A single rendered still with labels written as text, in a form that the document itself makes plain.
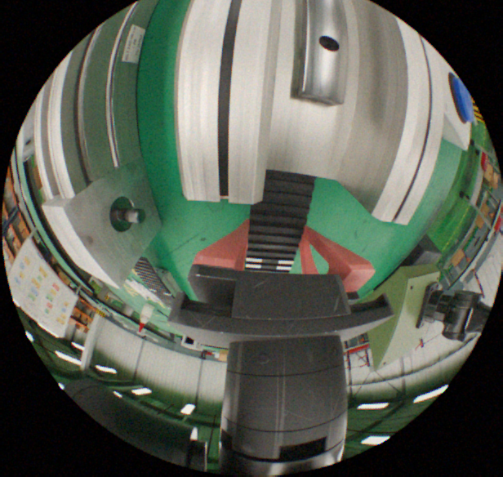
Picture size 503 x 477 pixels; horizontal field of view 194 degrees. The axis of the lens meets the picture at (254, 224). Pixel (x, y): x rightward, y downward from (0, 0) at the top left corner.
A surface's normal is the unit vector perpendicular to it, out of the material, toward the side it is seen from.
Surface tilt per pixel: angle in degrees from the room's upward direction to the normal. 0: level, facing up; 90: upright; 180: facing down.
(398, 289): 90
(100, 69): 90
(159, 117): 0
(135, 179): 90
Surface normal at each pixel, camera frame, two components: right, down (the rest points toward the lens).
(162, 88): -0.05, 0.61
